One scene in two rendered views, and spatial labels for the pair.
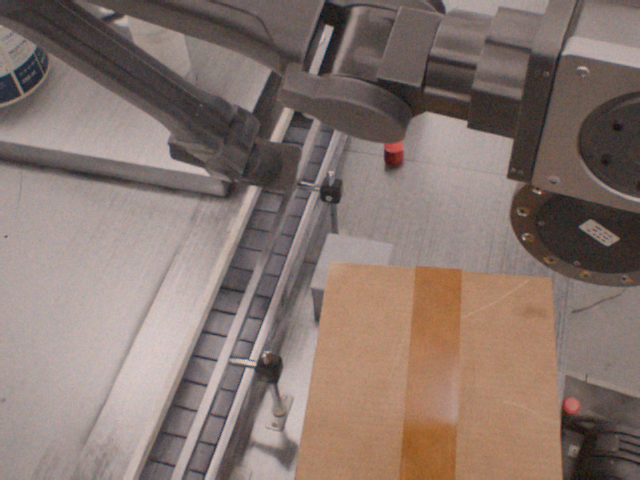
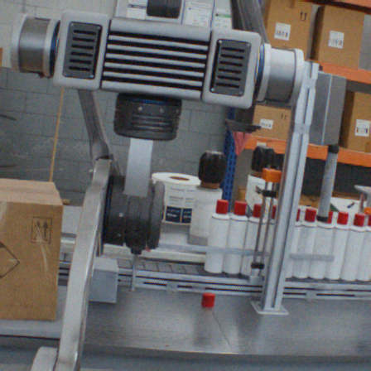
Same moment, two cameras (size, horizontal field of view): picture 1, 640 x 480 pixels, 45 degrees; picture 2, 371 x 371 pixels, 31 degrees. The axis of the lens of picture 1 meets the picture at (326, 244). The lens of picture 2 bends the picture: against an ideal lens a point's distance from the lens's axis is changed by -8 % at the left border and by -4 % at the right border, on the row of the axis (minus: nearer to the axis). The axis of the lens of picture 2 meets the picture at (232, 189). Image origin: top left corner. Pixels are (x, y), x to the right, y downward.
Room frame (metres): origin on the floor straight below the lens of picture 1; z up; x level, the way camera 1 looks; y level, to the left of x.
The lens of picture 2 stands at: (-0.02, -1.59, 1.45)
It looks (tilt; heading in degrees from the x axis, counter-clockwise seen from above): 10 degrees down; 57
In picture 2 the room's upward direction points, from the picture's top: 8 degrees clockwise
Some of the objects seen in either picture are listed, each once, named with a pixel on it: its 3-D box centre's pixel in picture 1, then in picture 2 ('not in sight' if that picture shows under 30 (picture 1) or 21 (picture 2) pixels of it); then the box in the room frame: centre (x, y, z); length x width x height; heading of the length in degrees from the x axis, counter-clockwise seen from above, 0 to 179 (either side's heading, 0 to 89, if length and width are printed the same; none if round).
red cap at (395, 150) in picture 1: (393, 152); (208, 299); (0.92, -0.13, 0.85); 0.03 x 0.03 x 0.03
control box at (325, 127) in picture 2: not in sight; (317, 107); (1.16, -0.15, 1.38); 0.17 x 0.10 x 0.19; 35
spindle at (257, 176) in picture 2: not in sight; (259, 185); (1.45, 0.47, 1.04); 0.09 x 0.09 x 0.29
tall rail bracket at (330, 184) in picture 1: (319, 207); (133, 260); (0.75, 0.01, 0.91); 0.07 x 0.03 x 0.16; 70
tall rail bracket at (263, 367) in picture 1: (256, 381); not in sight; (0.47, 0.11, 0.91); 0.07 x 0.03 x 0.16; 70
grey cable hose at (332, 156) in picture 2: not in sight; (328, 183); (1.21, -0.18, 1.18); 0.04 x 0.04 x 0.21
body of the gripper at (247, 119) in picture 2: not in sight; (244, 116); (1.13, 0.15, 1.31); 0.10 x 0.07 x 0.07; 161
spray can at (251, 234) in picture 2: not in sight; (254, 240); (1.09, -0.04, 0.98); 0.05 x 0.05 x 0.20
